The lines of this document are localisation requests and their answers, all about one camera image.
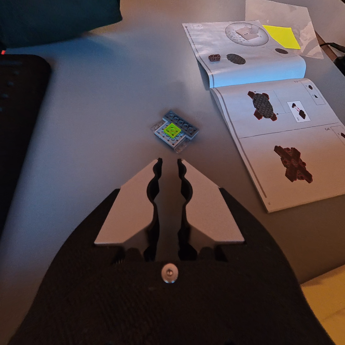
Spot yellow plastic parts bin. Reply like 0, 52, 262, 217
300, 265, 345, 345

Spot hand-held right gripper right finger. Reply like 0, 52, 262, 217
177, 158, 245, 261

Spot yellow sticky note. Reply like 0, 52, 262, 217
262, 24, 301, 50

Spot instruction booklet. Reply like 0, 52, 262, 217
182, 20, 345, 214

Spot grey desk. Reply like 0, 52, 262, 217
0, 0, 345, 286

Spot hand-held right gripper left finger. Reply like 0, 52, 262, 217
94, 158, 163, 261

